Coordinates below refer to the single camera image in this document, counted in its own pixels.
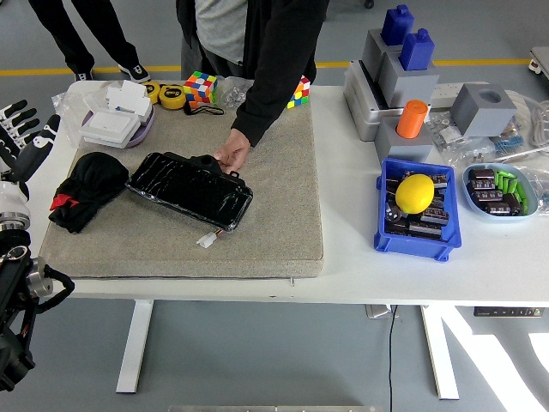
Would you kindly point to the person's left hand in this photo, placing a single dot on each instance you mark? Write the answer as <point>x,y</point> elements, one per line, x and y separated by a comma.
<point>235,150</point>

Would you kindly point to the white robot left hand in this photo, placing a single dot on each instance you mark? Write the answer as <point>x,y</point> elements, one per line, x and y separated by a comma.
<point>30,159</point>

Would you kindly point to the glossy black panel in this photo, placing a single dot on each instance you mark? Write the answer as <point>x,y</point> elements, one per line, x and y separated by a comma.
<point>188,189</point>

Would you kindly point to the black rag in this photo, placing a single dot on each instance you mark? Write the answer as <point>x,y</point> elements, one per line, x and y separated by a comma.
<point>96,176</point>

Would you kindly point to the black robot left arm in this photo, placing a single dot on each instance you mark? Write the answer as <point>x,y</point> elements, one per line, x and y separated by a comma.
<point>13,300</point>

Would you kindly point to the person's left forearm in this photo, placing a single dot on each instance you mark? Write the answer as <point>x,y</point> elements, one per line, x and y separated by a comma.
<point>266,111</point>

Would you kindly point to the black table control panel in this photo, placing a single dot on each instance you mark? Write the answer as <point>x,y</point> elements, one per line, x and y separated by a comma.
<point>508,312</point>

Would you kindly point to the clear bag of metal parts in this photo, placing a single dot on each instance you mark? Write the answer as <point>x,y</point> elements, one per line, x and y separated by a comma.
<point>231,92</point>

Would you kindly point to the clear plastic bag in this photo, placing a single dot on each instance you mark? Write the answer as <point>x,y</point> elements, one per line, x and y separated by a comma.
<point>541,184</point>
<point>68,107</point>

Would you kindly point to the colourful puzzle cube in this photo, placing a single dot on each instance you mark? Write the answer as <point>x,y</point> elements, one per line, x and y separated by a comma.
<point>200,88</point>
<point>301,94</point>

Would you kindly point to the grey-brown mat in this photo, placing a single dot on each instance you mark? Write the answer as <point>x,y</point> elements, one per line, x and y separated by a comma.
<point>266,223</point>

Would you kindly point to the yellow tape measure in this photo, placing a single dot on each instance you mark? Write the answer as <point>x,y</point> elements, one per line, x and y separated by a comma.
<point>152,91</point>
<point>172,96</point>

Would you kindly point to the small white box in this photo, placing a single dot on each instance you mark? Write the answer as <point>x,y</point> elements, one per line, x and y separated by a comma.
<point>94,103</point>

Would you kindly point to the flat white box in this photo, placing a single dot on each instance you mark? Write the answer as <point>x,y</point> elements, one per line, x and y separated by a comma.
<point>109,124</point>

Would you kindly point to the purple bowl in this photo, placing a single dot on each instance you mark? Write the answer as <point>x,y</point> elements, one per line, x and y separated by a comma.
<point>146,126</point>

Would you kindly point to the white folded carton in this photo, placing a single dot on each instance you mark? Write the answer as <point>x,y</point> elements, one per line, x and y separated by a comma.
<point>128,96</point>

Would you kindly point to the person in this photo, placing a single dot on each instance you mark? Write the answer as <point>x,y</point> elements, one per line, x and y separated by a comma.
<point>274,34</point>
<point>73,34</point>

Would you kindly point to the grey plastic block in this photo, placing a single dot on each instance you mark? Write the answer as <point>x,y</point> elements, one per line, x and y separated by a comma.
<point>407,88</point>
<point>403,148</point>
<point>371,51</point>

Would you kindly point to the orange cylinder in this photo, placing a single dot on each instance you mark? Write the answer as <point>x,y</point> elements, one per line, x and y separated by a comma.
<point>412,120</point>

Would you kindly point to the yellow lemon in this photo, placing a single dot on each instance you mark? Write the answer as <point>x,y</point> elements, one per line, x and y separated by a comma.
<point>414,193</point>

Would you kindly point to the blue plastic bottle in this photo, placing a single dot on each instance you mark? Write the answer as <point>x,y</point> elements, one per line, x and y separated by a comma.
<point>418,51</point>
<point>396,26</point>

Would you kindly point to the white table leg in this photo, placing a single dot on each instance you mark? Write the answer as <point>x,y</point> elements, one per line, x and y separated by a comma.
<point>439,352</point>
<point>135,343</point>

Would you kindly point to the grey box under table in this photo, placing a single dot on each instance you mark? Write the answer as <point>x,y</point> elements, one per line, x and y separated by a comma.
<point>377,311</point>

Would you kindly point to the white power strip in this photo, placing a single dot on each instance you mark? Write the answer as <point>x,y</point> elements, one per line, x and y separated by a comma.
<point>446,92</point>

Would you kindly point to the clear bag of small parts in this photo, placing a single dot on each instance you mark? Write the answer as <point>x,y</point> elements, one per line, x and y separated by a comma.
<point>454,141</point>

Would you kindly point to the blue plastic bin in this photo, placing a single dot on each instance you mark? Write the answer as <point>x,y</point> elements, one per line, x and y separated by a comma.
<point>452,214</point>

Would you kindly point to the light blue bowl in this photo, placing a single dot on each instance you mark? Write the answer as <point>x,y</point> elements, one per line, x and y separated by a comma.
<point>472,206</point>

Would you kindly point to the grey block with round hole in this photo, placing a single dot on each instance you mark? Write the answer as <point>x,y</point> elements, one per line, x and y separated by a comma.
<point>480,113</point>

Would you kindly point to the bundle of blue resistors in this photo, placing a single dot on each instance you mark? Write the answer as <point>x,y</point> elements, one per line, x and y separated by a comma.
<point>508,143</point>

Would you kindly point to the light grey enclosure box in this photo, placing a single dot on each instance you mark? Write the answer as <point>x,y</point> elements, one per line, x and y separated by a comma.
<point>360,111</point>

